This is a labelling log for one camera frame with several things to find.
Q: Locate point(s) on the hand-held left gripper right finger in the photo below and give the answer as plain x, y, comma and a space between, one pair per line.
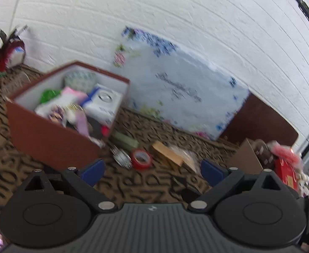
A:
212, 172

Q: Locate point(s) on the red and black feather ornament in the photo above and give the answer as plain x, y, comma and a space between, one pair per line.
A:
2, 48

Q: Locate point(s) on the brown patterned tablecloth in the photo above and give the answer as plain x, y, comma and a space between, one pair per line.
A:
149, 126

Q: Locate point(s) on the green crinkled item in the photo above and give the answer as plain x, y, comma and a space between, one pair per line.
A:
48, 96

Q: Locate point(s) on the clear plastic bag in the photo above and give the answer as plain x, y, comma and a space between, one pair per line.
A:
187, 156

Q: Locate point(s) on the silver metal coil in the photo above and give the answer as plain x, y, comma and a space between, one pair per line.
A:
121, 157

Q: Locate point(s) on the brown box lid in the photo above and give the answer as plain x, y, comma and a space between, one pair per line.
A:
260, 121

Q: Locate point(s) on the white and blue carton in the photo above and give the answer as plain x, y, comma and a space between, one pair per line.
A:
103, 103

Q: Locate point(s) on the white floral printed board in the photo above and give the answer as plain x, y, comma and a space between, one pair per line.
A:
180, 89

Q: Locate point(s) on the dark brown packet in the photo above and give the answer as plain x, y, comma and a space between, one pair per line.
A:
264, 153

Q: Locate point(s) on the red tape roll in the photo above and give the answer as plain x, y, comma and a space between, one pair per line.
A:
137, 163

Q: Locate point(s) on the plain cardboard box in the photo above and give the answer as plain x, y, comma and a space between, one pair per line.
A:
245, 158

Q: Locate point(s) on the patterned round tin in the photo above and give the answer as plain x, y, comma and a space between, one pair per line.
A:
80, 80

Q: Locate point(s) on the green rectangular box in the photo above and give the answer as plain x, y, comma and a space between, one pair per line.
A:
125, 140

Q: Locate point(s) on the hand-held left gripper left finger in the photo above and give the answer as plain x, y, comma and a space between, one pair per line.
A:
94, 171

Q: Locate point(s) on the red gift packet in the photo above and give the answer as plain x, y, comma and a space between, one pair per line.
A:
286, 167

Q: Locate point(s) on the pink tube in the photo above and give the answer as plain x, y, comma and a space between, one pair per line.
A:
81, 123

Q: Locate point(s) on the tan wooden block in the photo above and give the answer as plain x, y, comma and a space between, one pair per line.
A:
167, 153

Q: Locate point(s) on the brown cardboard storage box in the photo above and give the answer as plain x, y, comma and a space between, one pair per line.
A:
51, 139

